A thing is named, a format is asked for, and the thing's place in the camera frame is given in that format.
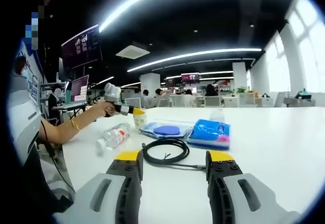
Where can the blue tissue pack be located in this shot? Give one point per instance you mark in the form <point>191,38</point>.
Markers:
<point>210,132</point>

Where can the white grey worn device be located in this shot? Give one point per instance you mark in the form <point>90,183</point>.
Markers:
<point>24,117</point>

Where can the white table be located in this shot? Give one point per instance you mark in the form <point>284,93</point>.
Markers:
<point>266,137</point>

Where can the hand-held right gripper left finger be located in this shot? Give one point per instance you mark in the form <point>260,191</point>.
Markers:
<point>106,193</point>

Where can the clear bag with blue print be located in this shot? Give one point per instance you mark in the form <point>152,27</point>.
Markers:
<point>165,130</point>

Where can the white paper cup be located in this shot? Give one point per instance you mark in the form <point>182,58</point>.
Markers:
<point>141,121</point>

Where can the large dark monitor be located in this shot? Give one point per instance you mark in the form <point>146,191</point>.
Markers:
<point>82,47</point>

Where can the green potted plant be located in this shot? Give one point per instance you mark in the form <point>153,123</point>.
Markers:
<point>241,90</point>

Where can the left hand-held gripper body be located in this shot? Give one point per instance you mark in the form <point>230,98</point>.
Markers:
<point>113,94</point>

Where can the person's left hand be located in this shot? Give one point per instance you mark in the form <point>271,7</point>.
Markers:
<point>104,109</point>

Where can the ceiling air vent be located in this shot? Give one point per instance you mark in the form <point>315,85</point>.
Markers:
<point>132,52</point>

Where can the dark teal bag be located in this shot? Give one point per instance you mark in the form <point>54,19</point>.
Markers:
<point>303,94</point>

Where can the clear plastic water bottle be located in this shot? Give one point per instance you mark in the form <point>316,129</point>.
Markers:
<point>115,136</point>

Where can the person's dark clothing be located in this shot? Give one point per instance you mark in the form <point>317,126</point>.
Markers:
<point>33,191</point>

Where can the hanging display screen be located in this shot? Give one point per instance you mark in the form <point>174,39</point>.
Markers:
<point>190,78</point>

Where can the open laptop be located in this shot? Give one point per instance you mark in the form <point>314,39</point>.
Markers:
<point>80,90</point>

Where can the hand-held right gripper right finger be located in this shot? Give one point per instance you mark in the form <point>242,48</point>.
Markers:
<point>248,193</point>

